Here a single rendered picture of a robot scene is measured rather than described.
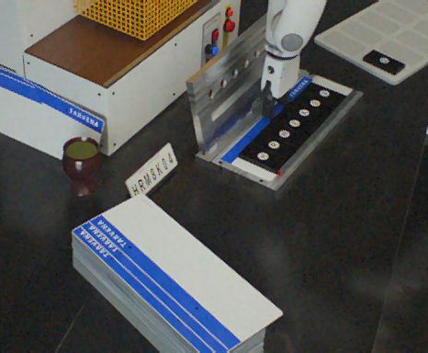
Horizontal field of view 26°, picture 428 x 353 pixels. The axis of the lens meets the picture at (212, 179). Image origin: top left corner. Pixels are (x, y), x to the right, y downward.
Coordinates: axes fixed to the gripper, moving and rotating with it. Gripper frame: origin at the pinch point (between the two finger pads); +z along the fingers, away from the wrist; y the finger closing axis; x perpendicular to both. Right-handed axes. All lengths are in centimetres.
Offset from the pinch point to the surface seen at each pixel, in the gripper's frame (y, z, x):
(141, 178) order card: -40.2, -0.2, 9.7
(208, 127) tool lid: -21.8, -4.7, 5.0
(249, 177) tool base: -24.3, 1.9, -7.5
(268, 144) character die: -13.0, 0.9, -5.7
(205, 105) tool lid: -21.6, -9.9, 6.3
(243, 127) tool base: -9.7, 1.9, 2.7
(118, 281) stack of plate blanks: -69, -4, -6
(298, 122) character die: -1.9, 0.9, -7.2
